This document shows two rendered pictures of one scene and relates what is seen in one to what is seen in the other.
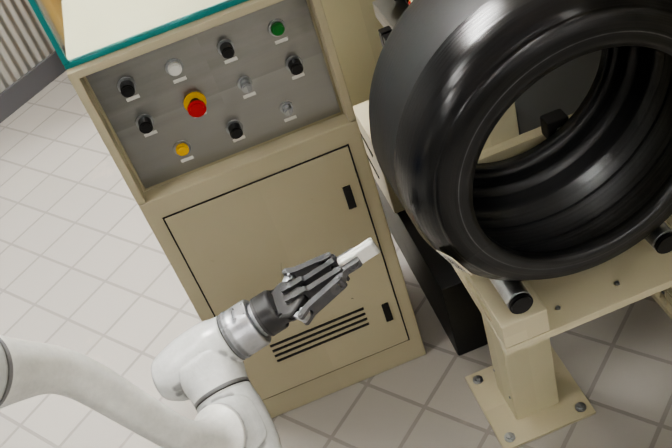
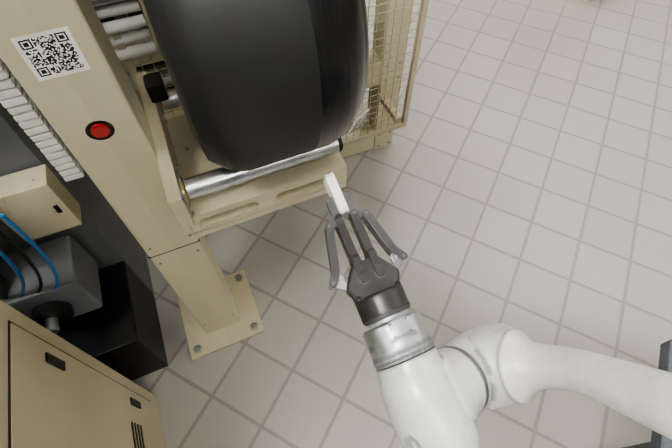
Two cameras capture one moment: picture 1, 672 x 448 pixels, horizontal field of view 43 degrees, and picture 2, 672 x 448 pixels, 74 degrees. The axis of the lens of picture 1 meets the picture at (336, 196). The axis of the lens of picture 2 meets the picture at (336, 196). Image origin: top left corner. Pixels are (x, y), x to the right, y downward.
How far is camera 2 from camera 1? 1.31 m
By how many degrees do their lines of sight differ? 68
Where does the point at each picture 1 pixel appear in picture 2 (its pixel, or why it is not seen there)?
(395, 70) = not seen: outside the picture
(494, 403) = (222, 336)
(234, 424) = (517, 335)
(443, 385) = (194, 379)
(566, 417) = (244, 287)
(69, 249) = not seen: outside the picture
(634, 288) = not seen: hidden behind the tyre
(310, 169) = (19, 380)
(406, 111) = not seen: outside the picture
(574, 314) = not seen: hidden behind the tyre
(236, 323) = (416, 329)
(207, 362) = (457, 372)
